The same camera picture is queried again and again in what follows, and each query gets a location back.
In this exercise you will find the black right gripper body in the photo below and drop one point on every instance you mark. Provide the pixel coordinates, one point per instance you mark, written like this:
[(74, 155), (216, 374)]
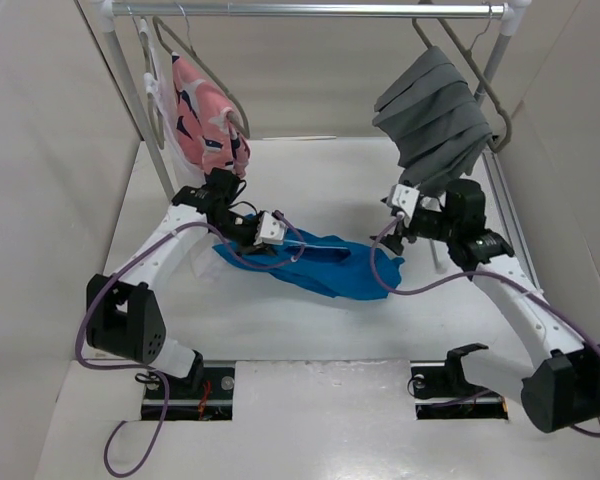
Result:
[(431, 224)]

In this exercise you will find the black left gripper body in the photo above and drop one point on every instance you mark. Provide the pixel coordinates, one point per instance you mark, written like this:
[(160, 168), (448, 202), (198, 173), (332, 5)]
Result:
[(238, 228)]

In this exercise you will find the blue t shirt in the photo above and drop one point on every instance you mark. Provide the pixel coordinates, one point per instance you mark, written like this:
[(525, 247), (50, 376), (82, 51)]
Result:
[(332, 274)]

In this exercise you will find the light blue wire hanger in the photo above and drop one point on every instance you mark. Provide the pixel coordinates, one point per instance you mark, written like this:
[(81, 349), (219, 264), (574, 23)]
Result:
[(313, 246)]

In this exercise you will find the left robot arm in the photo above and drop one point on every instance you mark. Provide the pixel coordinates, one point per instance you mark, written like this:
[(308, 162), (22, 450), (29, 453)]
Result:
[(123, 315)]

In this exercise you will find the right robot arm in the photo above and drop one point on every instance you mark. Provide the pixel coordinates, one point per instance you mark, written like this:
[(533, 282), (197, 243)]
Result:
[(560, 387)]

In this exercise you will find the white plastic hanger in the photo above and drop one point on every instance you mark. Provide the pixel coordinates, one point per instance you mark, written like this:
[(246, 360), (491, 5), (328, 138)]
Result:
[(159, 100)]

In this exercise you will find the beige hanger left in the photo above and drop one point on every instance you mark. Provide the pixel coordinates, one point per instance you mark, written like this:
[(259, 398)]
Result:
[(171, 42)]

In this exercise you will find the pink patterned garment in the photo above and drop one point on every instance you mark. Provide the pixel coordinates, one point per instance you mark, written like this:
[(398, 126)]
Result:
[(204, 131)]

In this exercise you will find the grey pleated garment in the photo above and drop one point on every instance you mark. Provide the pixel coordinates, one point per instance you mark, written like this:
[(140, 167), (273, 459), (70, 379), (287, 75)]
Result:
[(431, 115)]

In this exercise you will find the silver clothes rack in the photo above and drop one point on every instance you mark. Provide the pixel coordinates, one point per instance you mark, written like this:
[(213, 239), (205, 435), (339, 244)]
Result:
[(508, 13)]

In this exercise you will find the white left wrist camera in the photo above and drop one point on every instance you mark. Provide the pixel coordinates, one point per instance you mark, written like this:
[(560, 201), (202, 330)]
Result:
[(270, 230)]

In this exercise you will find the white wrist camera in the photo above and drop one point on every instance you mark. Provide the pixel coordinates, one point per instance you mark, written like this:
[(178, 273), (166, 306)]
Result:
[(402, 200), (270, 230)]

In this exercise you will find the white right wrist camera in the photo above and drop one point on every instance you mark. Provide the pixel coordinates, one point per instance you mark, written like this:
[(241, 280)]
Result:
[(402, 200)]

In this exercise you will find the aluminium rail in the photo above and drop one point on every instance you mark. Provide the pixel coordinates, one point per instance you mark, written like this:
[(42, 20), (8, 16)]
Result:
[(504, 204)]

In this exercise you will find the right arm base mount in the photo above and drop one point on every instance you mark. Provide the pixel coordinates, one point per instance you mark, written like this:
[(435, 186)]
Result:
[(441, 391)]

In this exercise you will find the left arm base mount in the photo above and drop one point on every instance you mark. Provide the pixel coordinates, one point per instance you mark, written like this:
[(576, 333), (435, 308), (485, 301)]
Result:
[(211, 401)]

